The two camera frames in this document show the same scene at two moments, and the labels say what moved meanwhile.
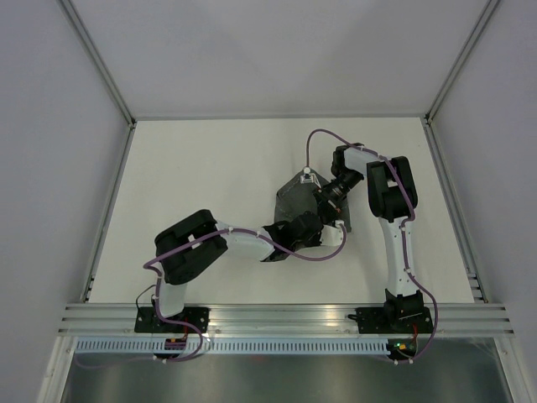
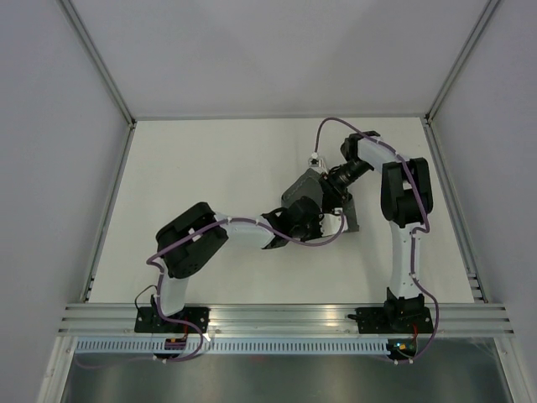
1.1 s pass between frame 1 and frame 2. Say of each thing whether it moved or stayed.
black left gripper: moved
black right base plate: stayed
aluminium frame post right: stayed
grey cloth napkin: moved
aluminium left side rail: stayed
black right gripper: stayed
